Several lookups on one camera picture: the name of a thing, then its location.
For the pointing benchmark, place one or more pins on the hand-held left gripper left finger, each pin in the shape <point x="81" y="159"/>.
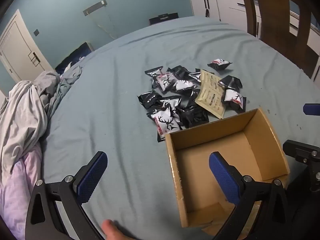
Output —
<point x="93" y="173"/>

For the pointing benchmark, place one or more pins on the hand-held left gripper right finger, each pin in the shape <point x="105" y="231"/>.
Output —
<point x="222" y="175"/>

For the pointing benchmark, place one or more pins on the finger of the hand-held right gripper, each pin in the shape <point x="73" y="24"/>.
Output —
<point x="303" y="151"/>
<point x="312" y="109"/>

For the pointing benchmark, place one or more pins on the cardboard box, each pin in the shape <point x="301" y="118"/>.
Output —
<point x="225" y="140"/>

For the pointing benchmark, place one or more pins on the beige sachet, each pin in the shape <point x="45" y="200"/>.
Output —
<point x="211" y="97"/>

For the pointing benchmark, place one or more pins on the pile of black snack packets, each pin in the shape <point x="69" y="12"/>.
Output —
<point x="165" y="120"/>

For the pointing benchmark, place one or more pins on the brown wooden chair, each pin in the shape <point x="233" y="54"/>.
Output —
<point x="275" y="30"/>

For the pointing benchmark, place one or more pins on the grey crumpled duvet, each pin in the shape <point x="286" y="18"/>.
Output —
<point x="22" y="110"/>

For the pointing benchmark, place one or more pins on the dark blue pillow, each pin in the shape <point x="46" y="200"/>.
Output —
<point x="75" y="55"/>

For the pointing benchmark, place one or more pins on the white cabinet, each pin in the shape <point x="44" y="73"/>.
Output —
<point x="225" y="5"/>

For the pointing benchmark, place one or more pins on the white door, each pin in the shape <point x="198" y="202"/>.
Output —
<point x="17" y="47"/>

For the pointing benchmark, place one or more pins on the black bag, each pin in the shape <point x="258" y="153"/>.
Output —
<point x="163" y="18"/>

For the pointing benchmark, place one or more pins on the dark wall switch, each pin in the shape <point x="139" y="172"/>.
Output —
<point x="36" y="32"/>

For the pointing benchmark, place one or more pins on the grey wall bracket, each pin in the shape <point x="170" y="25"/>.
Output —
<point x="95" y="7"/>

